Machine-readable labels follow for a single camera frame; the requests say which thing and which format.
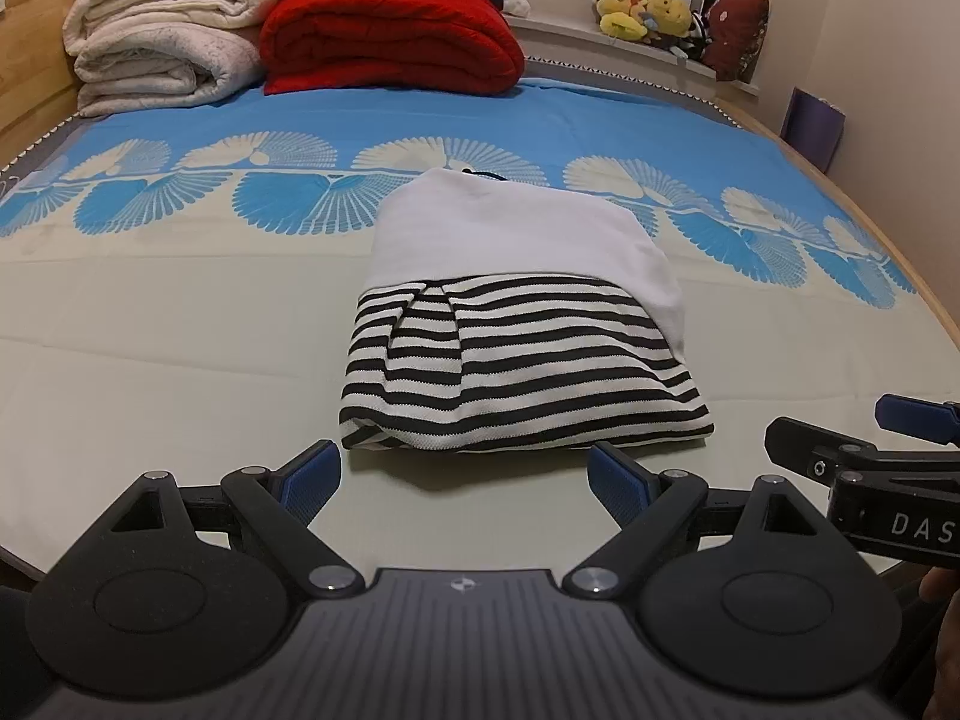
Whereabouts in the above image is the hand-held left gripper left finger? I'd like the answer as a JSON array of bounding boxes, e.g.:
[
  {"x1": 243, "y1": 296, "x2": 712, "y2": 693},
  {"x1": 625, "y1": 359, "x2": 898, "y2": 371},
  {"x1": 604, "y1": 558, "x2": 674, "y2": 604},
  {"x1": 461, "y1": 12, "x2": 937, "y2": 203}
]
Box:
[{"x1": 97, "y1": 441, "x2": 367, "y2": 599}]

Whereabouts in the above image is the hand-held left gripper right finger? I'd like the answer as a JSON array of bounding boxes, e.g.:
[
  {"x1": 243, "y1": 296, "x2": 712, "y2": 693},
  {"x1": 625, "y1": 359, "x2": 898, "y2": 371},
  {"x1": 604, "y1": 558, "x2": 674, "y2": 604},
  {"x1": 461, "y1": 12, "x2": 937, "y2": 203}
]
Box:
[{"x1": 561, "y1": 441, "x2": 830, "y2": 601}]

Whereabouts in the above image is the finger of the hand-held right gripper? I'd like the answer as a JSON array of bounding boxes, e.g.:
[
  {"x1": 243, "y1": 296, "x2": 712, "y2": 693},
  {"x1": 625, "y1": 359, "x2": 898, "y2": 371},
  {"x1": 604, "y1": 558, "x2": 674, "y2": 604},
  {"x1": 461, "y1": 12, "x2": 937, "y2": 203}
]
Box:
[
  {"x1": 763, "y1": 415, "x2": 960, "y2": 482},
  {"x1": 874, "y1": 393, "x2": 960, "y2": 437}
]

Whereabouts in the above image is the white and black striped garment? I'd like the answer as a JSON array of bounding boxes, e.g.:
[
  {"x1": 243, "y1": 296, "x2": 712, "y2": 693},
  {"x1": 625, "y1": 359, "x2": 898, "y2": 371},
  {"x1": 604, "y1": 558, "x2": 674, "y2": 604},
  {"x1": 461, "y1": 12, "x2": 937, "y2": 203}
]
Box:
[{"x1": 337, "y1": 165, "x2": 717, "y2": 455}]

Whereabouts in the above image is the person's right hand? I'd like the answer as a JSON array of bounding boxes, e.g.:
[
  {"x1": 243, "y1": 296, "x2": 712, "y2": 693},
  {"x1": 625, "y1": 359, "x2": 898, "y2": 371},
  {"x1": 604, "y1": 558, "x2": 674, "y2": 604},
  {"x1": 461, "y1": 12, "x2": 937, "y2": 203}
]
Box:
[{"x1": 919, "y1": 565, "x2": 960, "y2": 665}]

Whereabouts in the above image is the blue patterned bed sheet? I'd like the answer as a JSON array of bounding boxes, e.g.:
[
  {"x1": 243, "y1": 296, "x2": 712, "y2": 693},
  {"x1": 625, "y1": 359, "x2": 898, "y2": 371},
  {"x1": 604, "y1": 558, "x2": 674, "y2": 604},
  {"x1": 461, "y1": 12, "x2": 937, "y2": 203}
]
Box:
[{"x1": 0, "y1": 75, "x2": 947, "y2": 587}]

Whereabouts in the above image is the purple flat board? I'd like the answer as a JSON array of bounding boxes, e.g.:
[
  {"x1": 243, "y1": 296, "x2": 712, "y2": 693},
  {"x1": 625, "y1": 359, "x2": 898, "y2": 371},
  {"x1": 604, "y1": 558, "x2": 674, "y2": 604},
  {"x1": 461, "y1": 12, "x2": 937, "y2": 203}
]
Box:
[{"x1": 778, "y1": 86, "x2": 848, "y2": 175}]

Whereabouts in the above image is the dark red cushion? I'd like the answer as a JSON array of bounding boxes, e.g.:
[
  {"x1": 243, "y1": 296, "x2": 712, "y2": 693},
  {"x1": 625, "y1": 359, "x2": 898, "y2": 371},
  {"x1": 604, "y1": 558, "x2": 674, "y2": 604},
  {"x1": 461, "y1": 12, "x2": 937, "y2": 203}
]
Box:
[{"x1": 703, "y1": 0, "x2": 773, "y2": 85}]

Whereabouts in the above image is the striped plush toy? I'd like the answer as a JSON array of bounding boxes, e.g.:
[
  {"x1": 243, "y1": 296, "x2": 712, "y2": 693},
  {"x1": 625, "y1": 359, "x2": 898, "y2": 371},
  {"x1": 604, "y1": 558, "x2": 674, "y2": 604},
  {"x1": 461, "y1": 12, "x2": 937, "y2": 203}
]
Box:
[{"x1": 673, "y1": 11, "x2": 715, "y2": 66}]

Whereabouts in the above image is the white window sill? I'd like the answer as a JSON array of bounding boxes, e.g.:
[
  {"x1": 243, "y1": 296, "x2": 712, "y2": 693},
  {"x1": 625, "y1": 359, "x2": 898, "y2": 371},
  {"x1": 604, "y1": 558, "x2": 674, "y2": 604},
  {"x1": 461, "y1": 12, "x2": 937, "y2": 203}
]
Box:
[{"x1": 504, "y1": 9, "x2": 755, "y2": 104}]

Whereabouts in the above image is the yellow plush toy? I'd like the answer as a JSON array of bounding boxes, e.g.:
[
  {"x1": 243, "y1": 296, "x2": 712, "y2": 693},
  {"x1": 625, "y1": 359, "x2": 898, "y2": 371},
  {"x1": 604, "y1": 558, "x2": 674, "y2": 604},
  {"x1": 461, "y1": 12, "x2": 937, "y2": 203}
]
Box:
[
  {"x1": 643, "y1": 0, "x2": 695, "y2": 44},
  {"x1": 596, "y1": 0, "x2": 655, "y2": 44}
]

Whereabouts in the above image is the red folded quilt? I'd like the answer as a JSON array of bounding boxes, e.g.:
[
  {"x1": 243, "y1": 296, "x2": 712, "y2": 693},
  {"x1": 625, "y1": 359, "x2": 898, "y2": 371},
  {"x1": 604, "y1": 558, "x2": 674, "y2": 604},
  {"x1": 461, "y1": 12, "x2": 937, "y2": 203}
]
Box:
[{"x1": 261, "y1": 0, "x2": 527, "y2": 97}]

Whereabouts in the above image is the white folded quilt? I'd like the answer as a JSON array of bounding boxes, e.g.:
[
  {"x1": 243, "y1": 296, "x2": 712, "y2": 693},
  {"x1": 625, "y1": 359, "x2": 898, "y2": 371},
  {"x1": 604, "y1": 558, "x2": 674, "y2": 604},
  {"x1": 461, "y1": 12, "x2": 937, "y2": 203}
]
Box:
[{"x1": 64, "y1": 0, "x2": 284, "y2": 119}]

